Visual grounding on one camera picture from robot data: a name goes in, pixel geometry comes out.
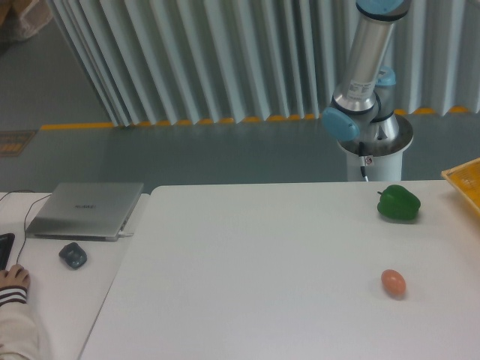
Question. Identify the person's hand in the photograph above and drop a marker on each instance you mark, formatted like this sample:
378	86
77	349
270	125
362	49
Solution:
17	276

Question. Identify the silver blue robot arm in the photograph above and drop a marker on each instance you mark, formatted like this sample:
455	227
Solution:
355	104

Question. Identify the white striped sleeve forearm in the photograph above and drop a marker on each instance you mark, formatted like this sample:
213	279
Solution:
20	332

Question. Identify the green bell pepper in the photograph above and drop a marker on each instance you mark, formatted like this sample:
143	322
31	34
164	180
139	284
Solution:
398	204

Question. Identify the black keyboard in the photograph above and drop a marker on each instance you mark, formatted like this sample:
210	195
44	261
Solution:
6	245

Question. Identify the dark grey earbuds case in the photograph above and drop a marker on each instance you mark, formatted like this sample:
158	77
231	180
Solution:
73	255

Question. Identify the silver closed laptop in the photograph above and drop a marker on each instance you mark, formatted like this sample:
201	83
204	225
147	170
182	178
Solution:
93	211

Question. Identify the white folding partition screen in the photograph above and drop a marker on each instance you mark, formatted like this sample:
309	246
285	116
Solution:
175	61

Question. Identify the brown egg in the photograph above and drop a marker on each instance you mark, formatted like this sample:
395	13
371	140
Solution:
393	283

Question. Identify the yellow plastic basket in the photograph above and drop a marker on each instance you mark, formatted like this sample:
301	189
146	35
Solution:
464	179

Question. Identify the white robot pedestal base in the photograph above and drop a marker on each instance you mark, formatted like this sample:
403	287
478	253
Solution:
377	154

